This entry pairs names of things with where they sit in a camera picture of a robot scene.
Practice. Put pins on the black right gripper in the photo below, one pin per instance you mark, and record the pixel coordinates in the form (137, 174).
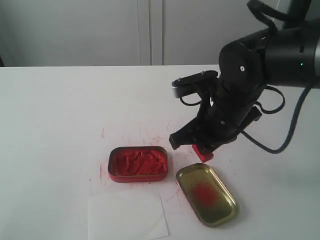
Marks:
(226, 109)

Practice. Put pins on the red plastic stamp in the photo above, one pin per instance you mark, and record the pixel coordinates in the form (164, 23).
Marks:
(203, 154)

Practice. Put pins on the white paper sheet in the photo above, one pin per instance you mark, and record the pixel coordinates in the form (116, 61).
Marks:
(126, 215)

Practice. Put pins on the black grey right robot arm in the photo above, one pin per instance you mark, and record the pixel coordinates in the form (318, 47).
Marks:
(248, 66)

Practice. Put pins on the red ink tin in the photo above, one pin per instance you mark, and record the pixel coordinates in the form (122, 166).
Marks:
(138, 164)

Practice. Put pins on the gold metal tin lid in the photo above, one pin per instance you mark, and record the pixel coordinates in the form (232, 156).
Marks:
(211, 201)

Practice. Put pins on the white cabinet doors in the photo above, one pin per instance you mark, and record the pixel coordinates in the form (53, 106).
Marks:
(120, 32)

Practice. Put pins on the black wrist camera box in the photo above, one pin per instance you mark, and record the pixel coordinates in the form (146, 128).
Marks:
(199, 82)

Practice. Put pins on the dark vertical post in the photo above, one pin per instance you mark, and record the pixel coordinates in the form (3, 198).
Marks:
(295, 15)

